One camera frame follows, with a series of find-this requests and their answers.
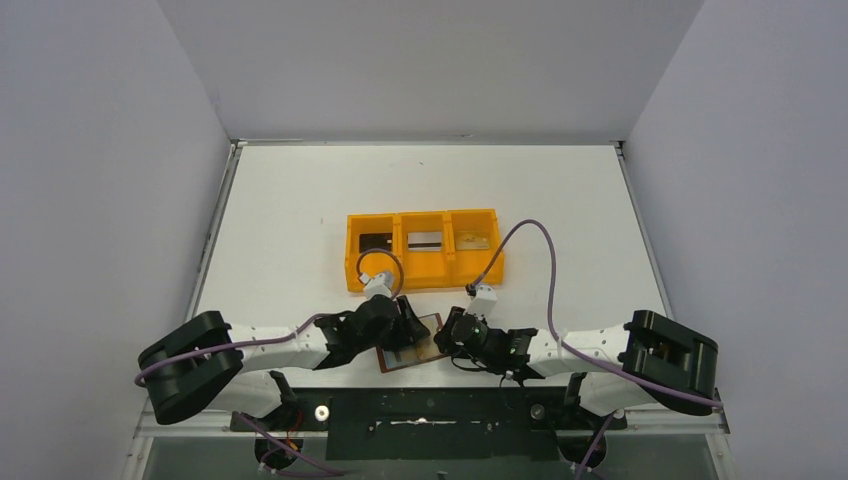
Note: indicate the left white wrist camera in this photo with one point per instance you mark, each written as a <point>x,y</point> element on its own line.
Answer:
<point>379,285</point>

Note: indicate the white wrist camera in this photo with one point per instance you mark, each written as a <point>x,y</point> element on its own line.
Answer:
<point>379,285</point>
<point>483,299</point>

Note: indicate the yellow bin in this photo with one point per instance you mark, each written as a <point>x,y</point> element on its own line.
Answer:
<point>426,270</point>
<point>373,261</point>
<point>468,265</point>

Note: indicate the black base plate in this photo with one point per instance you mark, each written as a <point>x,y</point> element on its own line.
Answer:
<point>536,423</point>

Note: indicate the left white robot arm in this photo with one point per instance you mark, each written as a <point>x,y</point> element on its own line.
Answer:
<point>208,363</point>

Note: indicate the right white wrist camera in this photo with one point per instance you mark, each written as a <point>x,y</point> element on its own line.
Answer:
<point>483,299</point>

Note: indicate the left yellow bin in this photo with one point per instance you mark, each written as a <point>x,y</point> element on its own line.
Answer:
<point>373,261</point>

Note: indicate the white magnetic stripe card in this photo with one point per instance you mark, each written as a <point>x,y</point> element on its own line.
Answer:
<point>429,241</point>

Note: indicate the brown leather card holder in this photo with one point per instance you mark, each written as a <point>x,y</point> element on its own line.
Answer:
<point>433,322</point>

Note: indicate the middle yellow bin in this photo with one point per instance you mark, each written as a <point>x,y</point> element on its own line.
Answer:
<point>426,270</point>

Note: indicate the right yellow bin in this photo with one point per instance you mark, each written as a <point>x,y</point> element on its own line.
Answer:
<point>468,265</point>

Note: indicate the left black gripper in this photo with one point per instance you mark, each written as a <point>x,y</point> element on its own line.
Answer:
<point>404,320</point>

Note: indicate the black VIP card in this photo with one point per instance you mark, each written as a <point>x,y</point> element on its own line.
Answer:
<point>375,241</point>

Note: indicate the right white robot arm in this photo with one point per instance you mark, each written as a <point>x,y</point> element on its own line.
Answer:
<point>649,359</point>

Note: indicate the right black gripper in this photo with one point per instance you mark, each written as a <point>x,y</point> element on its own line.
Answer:
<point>452,325</point>

